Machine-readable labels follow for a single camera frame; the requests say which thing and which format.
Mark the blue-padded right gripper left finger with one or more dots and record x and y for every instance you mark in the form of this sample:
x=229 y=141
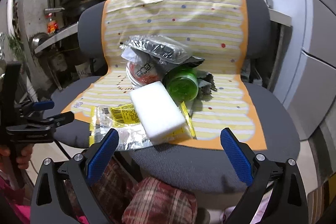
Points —
x=83 y=170

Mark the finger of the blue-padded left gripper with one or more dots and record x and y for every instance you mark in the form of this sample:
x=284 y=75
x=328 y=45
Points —
x=44 y=105
x=61 y=119

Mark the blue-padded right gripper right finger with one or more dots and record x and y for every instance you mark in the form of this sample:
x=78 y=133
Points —
x=254 y=170

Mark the yellow clear snack wrapper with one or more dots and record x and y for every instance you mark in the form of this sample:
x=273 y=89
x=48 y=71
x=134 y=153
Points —
x=131 y=133

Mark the white sponge block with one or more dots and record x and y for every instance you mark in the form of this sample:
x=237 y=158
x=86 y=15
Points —
x=156 y=110

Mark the left hand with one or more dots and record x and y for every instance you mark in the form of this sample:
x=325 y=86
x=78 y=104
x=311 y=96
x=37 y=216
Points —
x=22 y=160

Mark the grey office chair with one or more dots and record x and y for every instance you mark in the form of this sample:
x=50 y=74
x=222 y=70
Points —
x=209 y=170

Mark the plaid red trouser legs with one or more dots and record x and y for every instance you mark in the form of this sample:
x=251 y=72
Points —
x=149 y=201

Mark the red white instant noodle cup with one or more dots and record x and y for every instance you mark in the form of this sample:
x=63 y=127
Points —
x=141 y=74

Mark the grey refrigerator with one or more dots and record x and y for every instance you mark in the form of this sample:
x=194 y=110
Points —
x=305 y=80

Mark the green plastic bottle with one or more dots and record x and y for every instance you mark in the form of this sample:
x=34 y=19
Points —
x=182 y=84

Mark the black plastic food tray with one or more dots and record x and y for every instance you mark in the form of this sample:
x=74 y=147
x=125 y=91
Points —
x=160 y=50

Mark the yellow striped orange-edged cloth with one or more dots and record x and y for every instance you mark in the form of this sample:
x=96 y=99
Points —
x=220 y=31

